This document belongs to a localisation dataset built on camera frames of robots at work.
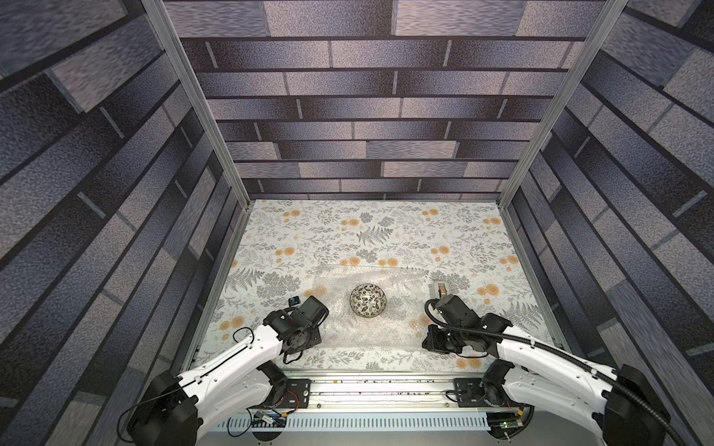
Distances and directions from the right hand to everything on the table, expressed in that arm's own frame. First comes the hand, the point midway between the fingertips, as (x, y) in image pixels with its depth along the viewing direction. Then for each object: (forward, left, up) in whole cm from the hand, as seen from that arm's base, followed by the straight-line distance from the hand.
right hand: (419, 343), depth 80 cm
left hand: (+1, +32, 0) cm, 32 cm away
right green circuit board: (-19, -22, -2) cm, 29 cm away
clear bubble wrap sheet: (+5, +6, -2) cm, 8 cm away
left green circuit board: (-19, +41, -2) cm, 46 cm away
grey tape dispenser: (+16, -9, +2) cm, 19 cm away
